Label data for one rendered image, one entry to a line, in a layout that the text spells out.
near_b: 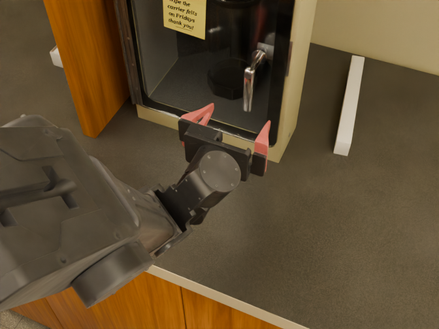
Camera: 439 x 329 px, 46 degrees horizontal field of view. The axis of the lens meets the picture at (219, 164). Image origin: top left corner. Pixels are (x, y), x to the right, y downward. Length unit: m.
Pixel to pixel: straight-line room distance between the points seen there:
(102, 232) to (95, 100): 0.80
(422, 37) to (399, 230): 0.50
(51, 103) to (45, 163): 0.93
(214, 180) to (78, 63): 0.43
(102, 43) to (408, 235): 0.67
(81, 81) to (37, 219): 0.77
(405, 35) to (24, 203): 1.13
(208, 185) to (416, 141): 0.61
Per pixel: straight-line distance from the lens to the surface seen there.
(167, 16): 0.89
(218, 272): 0.89
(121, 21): 0.95
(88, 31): 0.98
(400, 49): 1.32
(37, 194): 0.26
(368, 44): 1.33
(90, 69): 1.01
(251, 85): 0.83
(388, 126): 1.15
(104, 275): 0.29
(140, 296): 1.16
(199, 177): 0.62
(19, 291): 0.22
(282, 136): 0.97
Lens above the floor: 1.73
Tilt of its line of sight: 51 degrees down
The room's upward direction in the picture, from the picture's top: straight up
